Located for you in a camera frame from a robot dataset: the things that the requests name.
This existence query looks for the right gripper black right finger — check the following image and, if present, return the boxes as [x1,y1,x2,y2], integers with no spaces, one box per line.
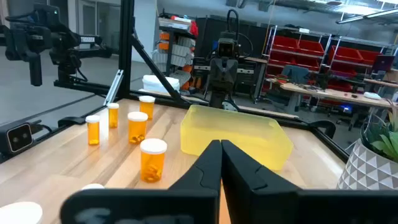
[221,139,398,224]

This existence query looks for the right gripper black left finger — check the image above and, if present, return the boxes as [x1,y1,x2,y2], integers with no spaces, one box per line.
[60,139,223,224]

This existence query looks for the translucent yellow plastic bin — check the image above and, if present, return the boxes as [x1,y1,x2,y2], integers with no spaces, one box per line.
[180,104,294,171]

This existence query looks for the parts rack with small bins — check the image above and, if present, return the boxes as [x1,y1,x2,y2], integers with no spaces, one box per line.
[151,15,200,91]

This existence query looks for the white stacked containers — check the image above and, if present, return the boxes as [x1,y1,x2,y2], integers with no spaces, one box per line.
[142,74,181,93]

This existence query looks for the blue-grey office chair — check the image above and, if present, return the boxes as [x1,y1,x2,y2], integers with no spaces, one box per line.
[281,64,310,85]

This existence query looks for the metal shelf with red bins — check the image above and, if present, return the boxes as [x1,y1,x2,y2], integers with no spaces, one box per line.
[262,25,332,94]
[328,35,398,78]

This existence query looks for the triangle-patterned planter with succulents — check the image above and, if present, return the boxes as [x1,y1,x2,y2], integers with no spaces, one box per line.
[336,101,398,190]

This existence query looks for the wooden workbench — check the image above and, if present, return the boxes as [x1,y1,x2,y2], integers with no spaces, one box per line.
[267,77,398,110]

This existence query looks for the silver metal strut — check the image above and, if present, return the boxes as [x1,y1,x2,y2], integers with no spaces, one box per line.
[103,68,124,106]

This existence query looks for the small white desk object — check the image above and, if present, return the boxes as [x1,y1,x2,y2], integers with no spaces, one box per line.
[363,91,382,101]

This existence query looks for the ceiling light strip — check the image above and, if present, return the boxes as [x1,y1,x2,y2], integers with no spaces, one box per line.
[335,7,398,25]

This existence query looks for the purple laptop screen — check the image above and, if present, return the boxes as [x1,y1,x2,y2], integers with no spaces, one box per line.
[371,54,396,73]

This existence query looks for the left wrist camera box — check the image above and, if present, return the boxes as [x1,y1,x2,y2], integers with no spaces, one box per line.
[216,37,236,58]

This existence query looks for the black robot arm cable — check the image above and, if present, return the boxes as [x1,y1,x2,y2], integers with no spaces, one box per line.
[225,8,254,60]

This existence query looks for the black corner bracket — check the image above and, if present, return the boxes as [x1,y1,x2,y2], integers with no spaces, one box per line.
[57,115,86,128]
[309,119,337,140]

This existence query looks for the black aluminium table frame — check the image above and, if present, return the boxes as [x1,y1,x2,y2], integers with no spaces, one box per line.
[0,0,351,164]

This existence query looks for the black camera cable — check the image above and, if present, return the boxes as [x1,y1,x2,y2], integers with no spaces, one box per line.
[30,119,53,133]

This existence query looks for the black table-level camera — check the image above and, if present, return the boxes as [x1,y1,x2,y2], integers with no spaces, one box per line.
[0,120,34,156]

